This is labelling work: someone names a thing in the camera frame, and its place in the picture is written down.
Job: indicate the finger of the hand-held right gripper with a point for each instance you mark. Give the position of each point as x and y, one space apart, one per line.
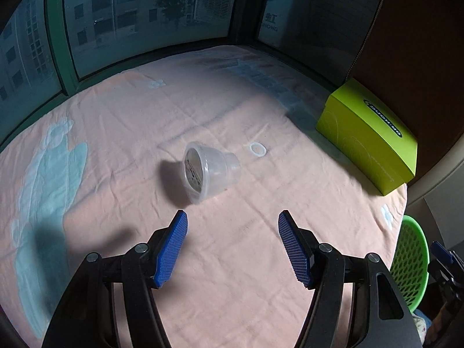
440 250

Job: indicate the pink printed blanket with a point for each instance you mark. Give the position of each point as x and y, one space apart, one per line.
127 123

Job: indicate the clear funnel-shaped plastic cup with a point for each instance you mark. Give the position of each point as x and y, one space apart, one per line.
208 170

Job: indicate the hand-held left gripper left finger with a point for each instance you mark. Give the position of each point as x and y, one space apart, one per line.
173 248

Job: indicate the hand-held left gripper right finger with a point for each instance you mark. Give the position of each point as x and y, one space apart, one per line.
293 248

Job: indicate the brown upholstered panel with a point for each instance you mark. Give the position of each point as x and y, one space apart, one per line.
417 36

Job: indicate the green mesh plastic basket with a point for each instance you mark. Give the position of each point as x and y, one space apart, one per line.
409 264

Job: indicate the lime green cardboard box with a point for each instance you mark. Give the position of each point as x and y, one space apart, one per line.
366 141

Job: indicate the green window frame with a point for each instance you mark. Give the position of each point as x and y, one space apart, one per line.
58 43

